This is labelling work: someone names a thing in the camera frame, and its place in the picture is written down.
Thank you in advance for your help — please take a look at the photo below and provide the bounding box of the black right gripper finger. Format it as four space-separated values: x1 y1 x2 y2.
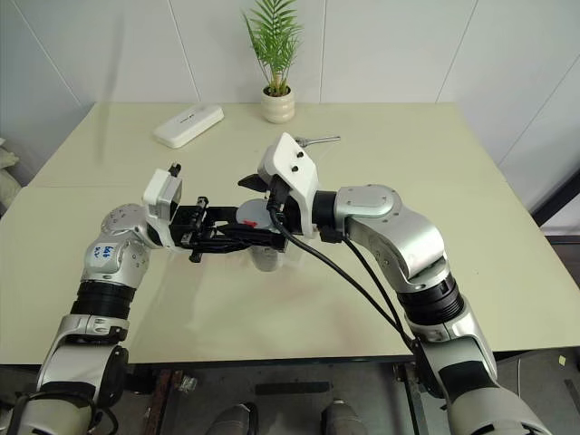
200 225 287 255
237 173 270 193

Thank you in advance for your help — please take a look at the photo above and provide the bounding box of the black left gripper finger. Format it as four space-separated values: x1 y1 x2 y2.
207 206 248 220

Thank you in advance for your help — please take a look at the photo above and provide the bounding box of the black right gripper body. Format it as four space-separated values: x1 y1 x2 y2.
265 175 305 237

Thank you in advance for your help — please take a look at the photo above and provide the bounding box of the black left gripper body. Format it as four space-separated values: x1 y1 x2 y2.
163 195 218 265

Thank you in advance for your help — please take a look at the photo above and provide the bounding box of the clear plastic jar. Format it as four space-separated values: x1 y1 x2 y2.
250 243 284 274

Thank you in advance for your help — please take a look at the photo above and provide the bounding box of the flat white box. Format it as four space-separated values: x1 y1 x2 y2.
152 103 226 149

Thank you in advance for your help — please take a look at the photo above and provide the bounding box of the small silver metal tool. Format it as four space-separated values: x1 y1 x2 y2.
293 133 342 147

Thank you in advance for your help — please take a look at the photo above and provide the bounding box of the green plant in white pot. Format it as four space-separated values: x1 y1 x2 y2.
241 0 305 124

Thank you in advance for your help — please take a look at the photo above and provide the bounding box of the black flat plate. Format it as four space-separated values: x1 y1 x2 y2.
254 381 333 396

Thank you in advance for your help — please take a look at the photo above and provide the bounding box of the rusty metal bar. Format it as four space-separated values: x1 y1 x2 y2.
143 368 184 435

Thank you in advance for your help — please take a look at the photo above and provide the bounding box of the dark grey rounded shape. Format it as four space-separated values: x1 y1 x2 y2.
318 398 364 435
211 401 260 435

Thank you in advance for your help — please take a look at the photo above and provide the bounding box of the pale sack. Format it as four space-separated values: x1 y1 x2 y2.
0 134 22 210

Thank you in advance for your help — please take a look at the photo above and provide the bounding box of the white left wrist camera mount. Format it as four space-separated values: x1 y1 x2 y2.
141 162 185 227

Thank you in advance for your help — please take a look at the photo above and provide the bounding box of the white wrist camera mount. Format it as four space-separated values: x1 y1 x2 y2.
256 131 321 237
141 162 185 227

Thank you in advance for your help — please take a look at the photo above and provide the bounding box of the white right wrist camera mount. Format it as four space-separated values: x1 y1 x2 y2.
256 131 321 237

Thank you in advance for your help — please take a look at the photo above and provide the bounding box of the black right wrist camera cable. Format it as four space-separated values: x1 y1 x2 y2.
266 175 421 353

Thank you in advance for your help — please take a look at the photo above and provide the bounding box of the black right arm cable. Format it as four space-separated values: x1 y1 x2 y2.
320 227 421 351

